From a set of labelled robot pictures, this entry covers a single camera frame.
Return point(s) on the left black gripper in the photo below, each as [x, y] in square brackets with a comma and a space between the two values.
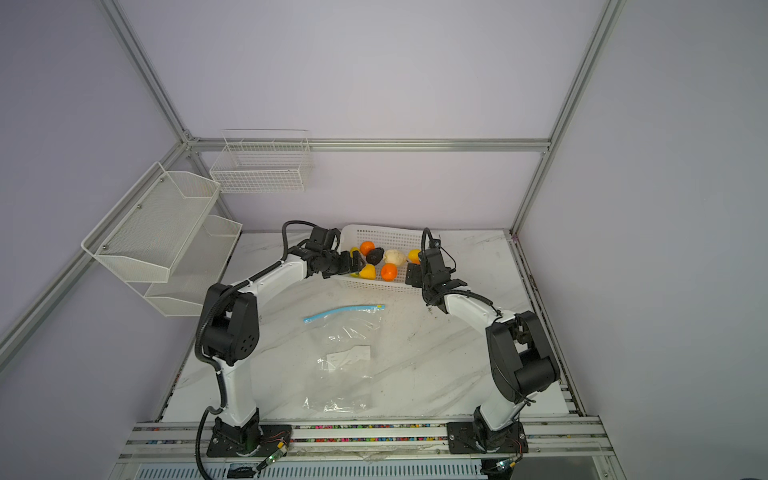
[349, 262]

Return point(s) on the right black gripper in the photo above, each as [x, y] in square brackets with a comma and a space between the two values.
[412, 275]

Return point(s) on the yellow peach fruit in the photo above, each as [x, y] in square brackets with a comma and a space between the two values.
[368, 272]

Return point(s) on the white garlic bulb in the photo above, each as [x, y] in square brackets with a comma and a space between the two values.
[395, 257]

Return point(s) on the clear zip top bag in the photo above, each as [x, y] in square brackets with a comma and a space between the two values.
[345, 341]

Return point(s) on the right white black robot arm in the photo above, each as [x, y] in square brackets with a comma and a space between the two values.
[521, 359]

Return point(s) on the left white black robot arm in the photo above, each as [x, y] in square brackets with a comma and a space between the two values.
[228, 330]

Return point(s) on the orange tangerine top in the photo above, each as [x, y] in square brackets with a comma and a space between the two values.
[366, 247]

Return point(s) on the orange tangerine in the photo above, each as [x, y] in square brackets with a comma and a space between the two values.
[389, 272]
[366, 247]

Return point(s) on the dark avocado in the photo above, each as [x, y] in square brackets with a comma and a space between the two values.
[375, 256]

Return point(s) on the small yellow lemon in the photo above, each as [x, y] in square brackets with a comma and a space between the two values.
[413, 256]

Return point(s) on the orange tangerine bottom left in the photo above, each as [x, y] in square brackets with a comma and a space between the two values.
[389, 272]

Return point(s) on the white perforated plastic basket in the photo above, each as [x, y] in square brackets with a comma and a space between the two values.
[387, 238]

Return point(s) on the white mesh two-tier shelf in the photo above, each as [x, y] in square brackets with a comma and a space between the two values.
[165, 241]

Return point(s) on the white wire wall basket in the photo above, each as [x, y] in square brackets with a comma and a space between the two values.
[263, 161]

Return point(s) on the aluminium front rail base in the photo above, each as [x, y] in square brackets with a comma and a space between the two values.
[557, 447]

